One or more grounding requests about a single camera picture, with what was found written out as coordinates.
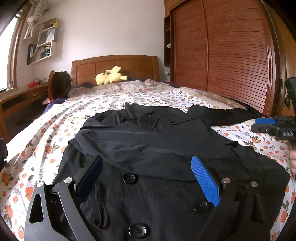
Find black coat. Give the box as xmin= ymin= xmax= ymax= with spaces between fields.
xmin=54 ymin=103 xmax=290 ymax=240

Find orange floral bed sheet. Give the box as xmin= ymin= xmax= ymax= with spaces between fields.
xmin=1 ymin=90 xmax=295 ymax=240

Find wooden slatted wardrobe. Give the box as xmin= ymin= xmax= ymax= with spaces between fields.
xmin=164 ymin=1 xmax=295 ymax=116

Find wooden desk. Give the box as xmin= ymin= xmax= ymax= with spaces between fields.
xmin=1 ymin=84 xmax=48 ymax=142

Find pink floral quilt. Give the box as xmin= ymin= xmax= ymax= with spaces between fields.
xmin=68 ymin=79 xmax=244 ymax=109

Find dark backpack on chair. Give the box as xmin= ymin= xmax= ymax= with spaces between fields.
xmin=48 ymin=70 xmax=72 ymax=101

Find red bowl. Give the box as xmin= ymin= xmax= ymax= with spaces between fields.
xmin=27 ymin=81 xmax=39 ymax=89

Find wooden headboard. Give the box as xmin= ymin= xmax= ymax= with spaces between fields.
xmin=71 ymin=54 xmax=160 ymax=88

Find yellow plush toy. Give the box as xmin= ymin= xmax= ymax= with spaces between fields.
xmin=95 ymin=66 xmax=128 ymax=86

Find window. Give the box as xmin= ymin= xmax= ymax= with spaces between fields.
xmin=1 ymin=2 xmax=32 ymax=92

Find white hanging plush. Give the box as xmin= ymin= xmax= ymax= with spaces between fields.
xmin=23 ymin=0 xmax=48 ymax=40

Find white wall shelf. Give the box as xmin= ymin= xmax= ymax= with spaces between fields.
xmin=27 ymin=18 xmax=60 ymax=65

